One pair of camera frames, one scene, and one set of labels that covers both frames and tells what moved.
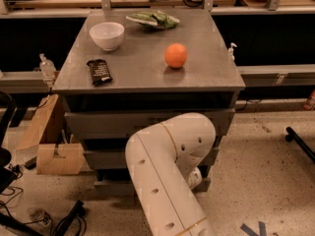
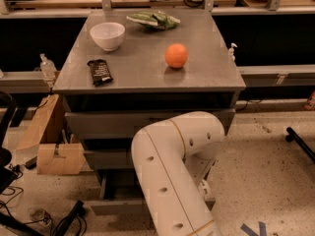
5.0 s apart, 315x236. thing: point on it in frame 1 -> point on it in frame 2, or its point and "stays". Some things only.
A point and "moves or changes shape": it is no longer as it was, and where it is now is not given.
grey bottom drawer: x=127 y=188 moves or changes shape
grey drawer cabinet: x=129 y=70 stays
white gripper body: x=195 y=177 -> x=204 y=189
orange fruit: x=175 y=55 stays
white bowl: x=107 y=34 stays
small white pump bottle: x=231 y=56 stays
